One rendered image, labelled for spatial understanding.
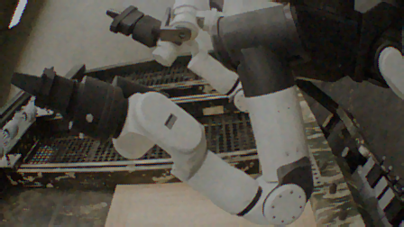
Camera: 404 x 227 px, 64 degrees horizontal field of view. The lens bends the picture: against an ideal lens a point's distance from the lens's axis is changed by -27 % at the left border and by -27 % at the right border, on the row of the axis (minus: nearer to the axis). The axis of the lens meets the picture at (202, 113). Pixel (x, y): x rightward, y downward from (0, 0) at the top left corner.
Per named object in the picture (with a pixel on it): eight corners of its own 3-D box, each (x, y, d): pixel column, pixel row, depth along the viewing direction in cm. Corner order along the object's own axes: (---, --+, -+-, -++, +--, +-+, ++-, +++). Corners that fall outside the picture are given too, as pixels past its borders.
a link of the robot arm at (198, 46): (171, 25, 122) (207, 49, 126) (154, 48, 120) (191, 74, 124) (179, 20, 116) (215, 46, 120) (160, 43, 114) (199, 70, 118)
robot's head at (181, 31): (201, 3, 86) (167, 2, 86) (197, 25, 81) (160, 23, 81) (201, 22, 91) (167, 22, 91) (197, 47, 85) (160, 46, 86)
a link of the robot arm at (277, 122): (302, 192, 78) (280, 82, 75) (325, 207, 65) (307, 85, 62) (250, 213, 76) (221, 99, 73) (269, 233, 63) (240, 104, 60)
